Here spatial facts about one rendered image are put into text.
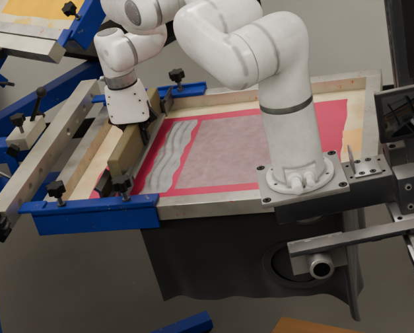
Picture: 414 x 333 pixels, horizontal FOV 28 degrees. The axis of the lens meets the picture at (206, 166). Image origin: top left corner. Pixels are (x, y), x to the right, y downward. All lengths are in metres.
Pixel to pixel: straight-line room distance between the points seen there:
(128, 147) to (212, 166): 0.21
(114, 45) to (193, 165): 0.36
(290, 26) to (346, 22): 2.66
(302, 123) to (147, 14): 0.36
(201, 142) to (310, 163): 0.69
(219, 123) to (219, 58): 0.86
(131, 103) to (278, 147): 0.65
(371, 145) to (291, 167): 0.45
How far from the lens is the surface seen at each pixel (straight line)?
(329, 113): 2.14
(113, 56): 1.90
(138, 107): 2.04
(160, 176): 2.01
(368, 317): 2.93
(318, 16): 4.04
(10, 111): 2.73
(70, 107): 2.33
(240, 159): 2.01
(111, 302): 3.28
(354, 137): 2.01
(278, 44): 1.37
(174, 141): 2.15
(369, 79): 2.20
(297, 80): 1.41
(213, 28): 1.37
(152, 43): 1.93
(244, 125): 2.16
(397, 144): 1.52
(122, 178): 1.85
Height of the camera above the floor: 1.93
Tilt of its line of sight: 29 degrees down
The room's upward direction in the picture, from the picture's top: 14 degrees counter-clockwise
